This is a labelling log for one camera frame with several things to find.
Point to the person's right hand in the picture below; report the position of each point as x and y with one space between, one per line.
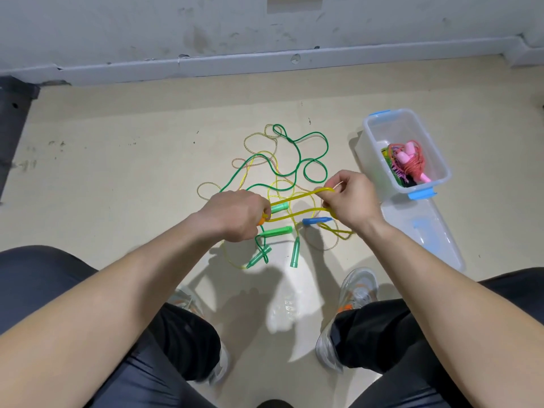
355 201

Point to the person's left hand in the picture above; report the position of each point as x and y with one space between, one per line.
236 215

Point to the clear storage box blue latches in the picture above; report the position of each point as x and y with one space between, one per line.
412 127

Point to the person's left forearm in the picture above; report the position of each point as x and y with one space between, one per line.
93 318

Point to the person's right forearm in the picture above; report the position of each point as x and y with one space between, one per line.
467 310

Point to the clear plastic box lid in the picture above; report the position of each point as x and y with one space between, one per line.
429 229

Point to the grey right shoe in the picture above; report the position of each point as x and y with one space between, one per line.
357 289

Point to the grey shoe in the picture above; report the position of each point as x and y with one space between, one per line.
357 289
219 365

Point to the grey left shoe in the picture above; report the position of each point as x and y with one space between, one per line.
219 365

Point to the black shorts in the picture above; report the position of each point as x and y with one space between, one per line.
34 284

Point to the small wooden wall block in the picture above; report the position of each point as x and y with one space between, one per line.
295 0

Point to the black metal rack frame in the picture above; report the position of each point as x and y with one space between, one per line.
13 123

